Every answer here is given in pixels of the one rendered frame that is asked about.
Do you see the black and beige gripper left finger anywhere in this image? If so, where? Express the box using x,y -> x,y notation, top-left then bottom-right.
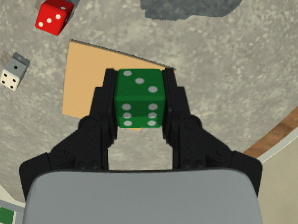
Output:
19,68 -> 118,201

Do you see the tan flat mat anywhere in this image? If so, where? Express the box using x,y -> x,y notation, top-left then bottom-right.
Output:
62,40 -> 170,118

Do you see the green die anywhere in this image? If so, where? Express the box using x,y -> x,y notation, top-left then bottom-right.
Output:
114,69 -> 166,128

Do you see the white die with black pips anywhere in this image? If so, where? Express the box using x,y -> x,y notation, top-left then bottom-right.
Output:
0,58 -> 27,91

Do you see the red die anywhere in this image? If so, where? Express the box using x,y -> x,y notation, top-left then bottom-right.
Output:
35,0 -> 74,36

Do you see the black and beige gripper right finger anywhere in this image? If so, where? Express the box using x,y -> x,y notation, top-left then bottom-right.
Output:
162,68 -> 263,198

